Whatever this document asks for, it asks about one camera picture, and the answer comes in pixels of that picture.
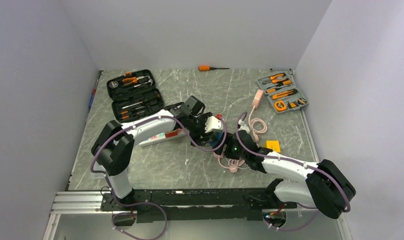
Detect black plastic tool case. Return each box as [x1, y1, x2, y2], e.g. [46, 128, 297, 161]
[106, 69, 165, 123]

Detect red cube adapter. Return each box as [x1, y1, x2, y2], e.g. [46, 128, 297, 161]
[164, 129, 185, 139]

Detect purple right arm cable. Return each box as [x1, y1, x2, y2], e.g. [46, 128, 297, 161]
[235, 111, 352, 232]

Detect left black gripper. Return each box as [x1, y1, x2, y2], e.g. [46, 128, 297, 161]
[186, 112, 213, 147]

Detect orange tape measure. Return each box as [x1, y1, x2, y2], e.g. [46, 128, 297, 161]
[274, 100, 287, 113]

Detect loose orange screwdriver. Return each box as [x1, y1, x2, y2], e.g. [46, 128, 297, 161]
[198, 65, 229, 72]

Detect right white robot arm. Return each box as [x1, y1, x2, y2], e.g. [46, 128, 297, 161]
[212, 130, 356, 219]

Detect orange handled screwdriver upper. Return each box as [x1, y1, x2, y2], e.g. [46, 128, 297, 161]
[265, 79, 292, 94]

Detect grey plastic tool case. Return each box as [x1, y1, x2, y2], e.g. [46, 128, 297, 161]
[256, 70, 309, 114]

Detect white multicolour power strip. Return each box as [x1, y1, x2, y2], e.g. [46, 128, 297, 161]
[139, 128, 186, 147]

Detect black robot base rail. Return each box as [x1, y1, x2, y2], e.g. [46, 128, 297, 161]
[100, 188, 297, 223]

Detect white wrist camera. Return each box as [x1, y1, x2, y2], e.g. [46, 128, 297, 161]
[205, 116, 224, 133]
[237, 119, 250, 134]

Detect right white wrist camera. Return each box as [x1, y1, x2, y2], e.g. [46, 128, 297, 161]
[237, 119, 250, 134]

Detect orange black combination pliers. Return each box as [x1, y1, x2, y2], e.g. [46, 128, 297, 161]
[261, 73, 287, 84]

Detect blue cube adapter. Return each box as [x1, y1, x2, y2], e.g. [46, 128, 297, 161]
[210, 132, 227, 151]

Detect yellow cube socket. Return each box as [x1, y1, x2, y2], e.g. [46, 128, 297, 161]
[264, 140, 281, 153]

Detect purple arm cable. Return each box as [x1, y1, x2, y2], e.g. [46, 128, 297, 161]
[90, 115, 228, 239]
[235, 111, 352, 232]

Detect pink plug cable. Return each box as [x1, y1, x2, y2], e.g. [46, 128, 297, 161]
[247, 105, 268, 144]

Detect black hex key set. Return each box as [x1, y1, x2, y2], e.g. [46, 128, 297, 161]
[288, 101, 299, 109]

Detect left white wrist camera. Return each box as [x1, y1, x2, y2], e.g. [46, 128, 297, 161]
[205, 116, 224, 133]

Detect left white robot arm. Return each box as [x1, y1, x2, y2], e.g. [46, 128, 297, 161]
[90, 96, 227, 210]

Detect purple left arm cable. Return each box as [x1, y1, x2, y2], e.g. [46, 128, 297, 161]
[90, 115, 228, 239]

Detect orange black utility knife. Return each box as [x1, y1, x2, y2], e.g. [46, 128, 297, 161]
[272, 89, 298, 100]

